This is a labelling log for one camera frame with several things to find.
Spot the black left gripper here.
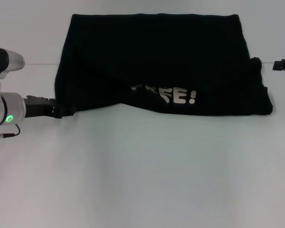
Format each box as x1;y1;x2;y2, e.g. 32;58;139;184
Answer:
23;95;77;119

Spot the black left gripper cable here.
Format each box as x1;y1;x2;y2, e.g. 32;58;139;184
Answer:
0;123;21;138

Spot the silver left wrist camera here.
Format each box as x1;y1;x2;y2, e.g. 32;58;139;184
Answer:
0;46;26;92

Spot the black shirt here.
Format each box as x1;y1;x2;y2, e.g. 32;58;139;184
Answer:
54;13;274;117

